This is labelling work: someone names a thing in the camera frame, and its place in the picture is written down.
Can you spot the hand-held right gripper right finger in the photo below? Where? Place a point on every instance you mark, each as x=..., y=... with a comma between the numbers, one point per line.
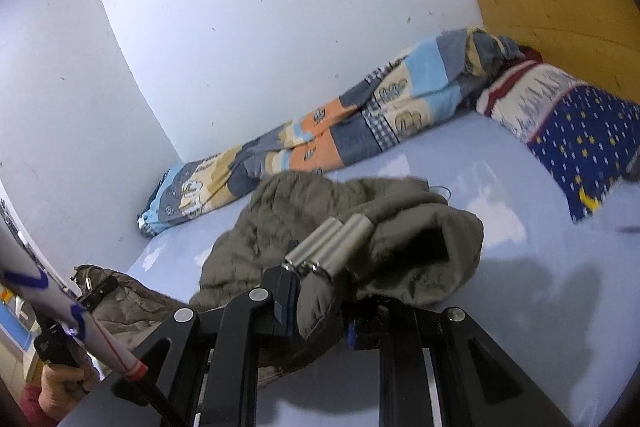
x=352, y=332

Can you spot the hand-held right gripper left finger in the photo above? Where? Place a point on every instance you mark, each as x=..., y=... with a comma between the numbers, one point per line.
x=287, y=307

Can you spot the olive hooded puffer jacket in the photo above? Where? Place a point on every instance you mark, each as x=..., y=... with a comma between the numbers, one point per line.
x=400, y=247

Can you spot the person's left forearm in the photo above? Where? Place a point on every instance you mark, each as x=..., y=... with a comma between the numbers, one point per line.
x=35, y=409

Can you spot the person's left hand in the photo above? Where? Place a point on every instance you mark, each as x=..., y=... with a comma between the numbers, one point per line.
x=60, y=387

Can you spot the patchwork printed blanket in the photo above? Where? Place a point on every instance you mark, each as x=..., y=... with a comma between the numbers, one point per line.
x=420, y=67

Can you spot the star printed pillow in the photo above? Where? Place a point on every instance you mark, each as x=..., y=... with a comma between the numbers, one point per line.
x=575, y=127

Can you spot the wooden headboard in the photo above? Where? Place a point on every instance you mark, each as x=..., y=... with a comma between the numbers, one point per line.
x=565, y=12

